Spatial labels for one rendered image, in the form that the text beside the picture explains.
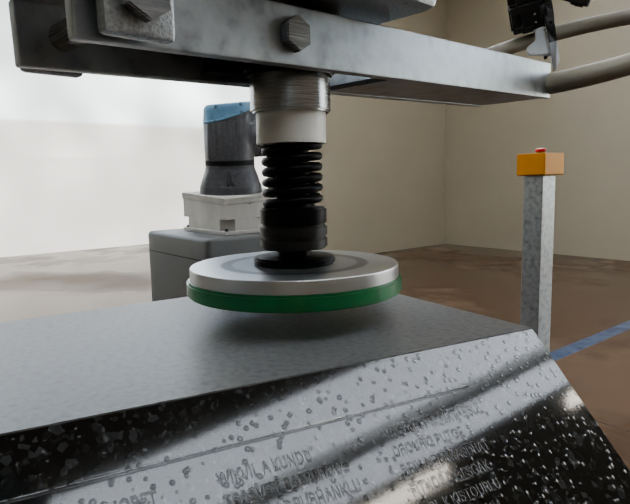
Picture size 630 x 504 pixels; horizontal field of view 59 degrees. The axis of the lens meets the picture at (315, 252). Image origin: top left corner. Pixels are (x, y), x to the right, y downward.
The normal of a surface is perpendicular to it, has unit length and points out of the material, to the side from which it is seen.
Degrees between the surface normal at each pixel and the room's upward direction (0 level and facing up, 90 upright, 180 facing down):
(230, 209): 90
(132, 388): 0
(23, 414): 0
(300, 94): 90
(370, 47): 90
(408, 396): 45
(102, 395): 0
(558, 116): 90
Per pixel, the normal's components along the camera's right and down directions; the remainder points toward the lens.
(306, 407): 0.32, -0.63
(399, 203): 0.63, 0.09
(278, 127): -0.31, 0.13
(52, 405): -0.02, -0.99
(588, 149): -0.78, 0.10
